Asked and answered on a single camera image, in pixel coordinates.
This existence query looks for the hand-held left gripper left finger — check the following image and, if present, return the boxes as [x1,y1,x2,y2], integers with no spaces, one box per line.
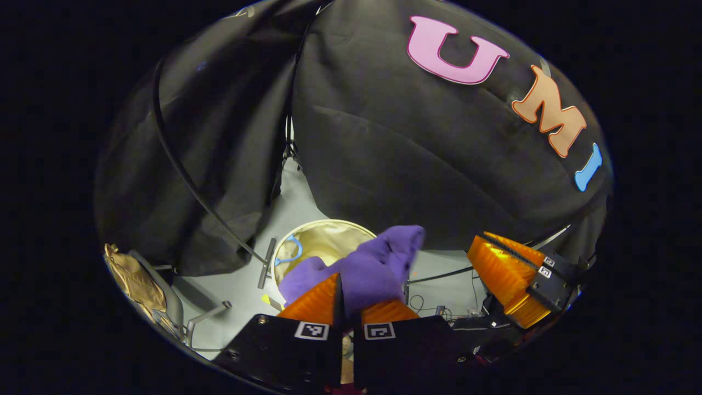
[213,273,345,391]

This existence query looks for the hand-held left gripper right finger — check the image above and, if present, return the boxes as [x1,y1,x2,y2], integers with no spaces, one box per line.
[354,299,478,391]

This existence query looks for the purple corduroy shirt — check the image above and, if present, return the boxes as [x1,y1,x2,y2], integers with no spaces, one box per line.
[278,224,427,321]

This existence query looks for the beige laundry hamper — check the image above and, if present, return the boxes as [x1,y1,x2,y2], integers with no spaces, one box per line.
[271,219,380,302]

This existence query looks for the black metal clothes rack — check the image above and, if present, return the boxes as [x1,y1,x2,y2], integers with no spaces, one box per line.
[152,55,571,290]

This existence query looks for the grey chair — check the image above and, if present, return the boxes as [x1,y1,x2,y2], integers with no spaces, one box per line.
[129,250,234,346]

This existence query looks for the black backdrop cloth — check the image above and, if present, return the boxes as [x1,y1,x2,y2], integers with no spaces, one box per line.
[94,0,614,278]

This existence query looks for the black floor cables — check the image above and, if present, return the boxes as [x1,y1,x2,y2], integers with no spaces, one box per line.
[409,272,491,324]

